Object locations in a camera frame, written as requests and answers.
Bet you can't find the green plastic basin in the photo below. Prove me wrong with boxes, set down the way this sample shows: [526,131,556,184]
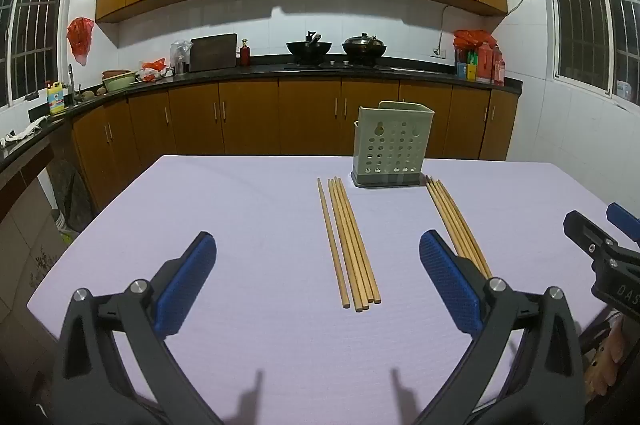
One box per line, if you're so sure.
[102,72,138,92]

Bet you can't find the barred window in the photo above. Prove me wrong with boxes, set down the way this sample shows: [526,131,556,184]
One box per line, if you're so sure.
[0,0,81,108]
[536,0,640,110]

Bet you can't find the hanging red plastic bag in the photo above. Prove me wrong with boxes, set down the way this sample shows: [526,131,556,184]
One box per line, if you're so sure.
[66,18,95,66]

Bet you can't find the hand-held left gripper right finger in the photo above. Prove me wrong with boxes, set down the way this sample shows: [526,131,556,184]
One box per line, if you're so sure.
[415,230,587,425]

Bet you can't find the white cloth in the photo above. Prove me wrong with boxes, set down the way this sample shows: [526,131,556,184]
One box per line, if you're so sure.
[0,115,51,149]

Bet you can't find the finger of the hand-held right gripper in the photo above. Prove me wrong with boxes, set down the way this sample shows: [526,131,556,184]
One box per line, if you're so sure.
[563,210,622,259]
[605,202,640,251]

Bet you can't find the gas stove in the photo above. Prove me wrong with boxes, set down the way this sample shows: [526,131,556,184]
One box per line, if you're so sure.
[284,60,396,70]

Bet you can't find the wok with metal lid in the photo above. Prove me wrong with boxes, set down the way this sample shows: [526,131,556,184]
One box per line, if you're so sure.
[341,33,388,58]

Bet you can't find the wooden lower kitchen cabinets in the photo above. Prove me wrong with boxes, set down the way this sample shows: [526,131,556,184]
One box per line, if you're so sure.
[70,77,521,212]

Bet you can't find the black kitchen countertop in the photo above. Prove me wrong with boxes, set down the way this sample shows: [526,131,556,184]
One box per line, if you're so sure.
[0,54,524,178]

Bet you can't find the red bag over condiment bottles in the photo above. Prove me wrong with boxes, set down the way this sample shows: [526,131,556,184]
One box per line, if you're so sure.
[453,29,506,86]

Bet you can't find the pale green perforated utensil holder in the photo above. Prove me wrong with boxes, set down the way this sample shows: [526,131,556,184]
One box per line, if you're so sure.
[351,101,435,188]

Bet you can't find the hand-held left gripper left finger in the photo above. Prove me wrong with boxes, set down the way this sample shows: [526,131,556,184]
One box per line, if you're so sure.
[50,231,224,425]

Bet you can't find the metal faucet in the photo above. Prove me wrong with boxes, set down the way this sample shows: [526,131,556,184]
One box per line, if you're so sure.
[67,64,82,106]

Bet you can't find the wall cable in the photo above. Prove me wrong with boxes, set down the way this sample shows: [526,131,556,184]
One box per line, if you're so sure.
[439,0,544,56]

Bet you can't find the dark cutting board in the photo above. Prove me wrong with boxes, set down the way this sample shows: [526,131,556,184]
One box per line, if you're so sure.
[189,33,238,72]

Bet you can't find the yellow detergent bottle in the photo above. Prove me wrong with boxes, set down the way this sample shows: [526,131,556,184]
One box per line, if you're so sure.
[46,81,67,116]

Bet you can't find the person's right hand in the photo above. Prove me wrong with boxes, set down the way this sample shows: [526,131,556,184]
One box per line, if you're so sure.
[584,319,629,402]

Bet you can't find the red and white plastic bag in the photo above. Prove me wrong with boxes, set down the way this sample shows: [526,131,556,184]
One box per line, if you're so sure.
[138,58,175,82]

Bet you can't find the black wok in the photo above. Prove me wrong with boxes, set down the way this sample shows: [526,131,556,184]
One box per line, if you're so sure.
[286,31,333,58]

